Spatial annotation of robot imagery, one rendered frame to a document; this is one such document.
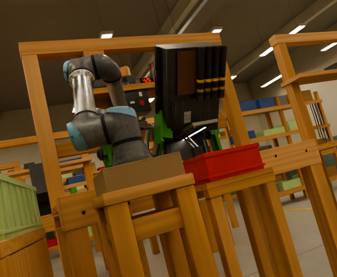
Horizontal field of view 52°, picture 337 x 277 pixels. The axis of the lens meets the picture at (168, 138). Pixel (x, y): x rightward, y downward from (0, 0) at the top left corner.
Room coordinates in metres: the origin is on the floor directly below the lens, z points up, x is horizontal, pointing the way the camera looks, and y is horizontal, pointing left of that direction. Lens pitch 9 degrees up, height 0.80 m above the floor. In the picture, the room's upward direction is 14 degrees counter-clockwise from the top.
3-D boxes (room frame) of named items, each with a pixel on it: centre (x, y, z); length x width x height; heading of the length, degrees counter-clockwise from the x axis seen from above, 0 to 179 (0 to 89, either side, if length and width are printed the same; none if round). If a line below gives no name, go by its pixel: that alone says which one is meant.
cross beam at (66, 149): (2.43, 0.12, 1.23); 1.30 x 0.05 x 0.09; 114
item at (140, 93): (2.24, 0.16, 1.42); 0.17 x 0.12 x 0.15; 114
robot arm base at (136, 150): (1.30, 0.15, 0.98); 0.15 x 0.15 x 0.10
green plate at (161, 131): (2.01, 0.02, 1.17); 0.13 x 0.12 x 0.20; 114
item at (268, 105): (7.54, -2.39, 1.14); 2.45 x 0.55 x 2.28; 114
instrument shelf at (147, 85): (2.33, 0.08, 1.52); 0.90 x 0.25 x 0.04; 114
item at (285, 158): (1.84, -0.14, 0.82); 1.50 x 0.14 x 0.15; 114
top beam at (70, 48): (2.37, 0.10, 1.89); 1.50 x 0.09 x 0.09; 114
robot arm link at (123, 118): (1.30, 0.16, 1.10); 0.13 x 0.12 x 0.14; 95
